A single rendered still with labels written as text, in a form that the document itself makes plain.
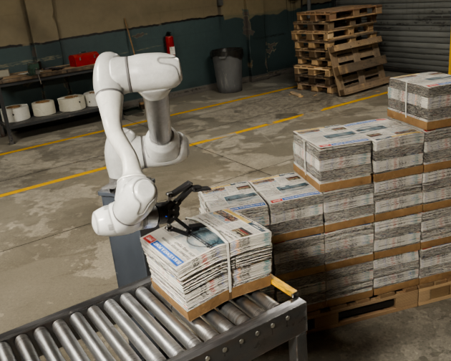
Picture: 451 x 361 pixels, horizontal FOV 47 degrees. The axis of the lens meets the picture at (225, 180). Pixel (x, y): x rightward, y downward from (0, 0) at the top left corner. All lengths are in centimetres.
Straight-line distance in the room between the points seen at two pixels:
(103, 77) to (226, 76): 770
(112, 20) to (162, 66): 728
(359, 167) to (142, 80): 129
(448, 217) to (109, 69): 205
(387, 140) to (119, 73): 145
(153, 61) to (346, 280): 167
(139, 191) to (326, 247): 152
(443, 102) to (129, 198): 187
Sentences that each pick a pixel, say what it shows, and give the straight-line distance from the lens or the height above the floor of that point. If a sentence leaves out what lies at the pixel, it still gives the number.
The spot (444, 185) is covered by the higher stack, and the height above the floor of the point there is 73.
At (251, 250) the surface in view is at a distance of 188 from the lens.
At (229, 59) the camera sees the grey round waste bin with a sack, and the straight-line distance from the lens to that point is 950.
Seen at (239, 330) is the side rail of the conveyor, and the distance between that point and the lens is 179.
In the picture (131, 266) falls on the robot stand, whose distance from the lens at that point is 268.
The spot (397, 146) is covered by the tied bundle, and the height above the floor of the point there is 101.
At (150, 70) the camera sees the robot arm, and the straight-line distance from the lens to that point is 194.
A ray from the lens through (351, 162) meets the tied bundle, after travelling 273.
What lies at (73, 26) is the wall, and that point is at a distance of 898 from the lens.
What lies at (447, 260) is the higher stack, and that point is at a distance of 332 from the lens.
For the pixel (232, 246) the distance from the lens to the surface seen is 182.
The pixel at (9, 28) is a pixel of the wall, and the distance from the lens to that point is 874.
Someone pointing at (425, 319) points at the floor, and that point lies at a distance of 326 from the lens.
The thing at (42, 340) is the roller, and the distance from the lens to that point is 195.
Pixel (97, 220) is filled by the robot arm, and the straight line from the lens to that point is 169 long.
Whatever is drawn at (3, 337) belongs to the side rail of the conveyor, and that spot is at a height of 80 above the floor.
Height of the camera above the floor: 187
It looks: 21 degrees down
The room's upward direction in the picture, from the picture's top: 6 degrees counter-clockwise
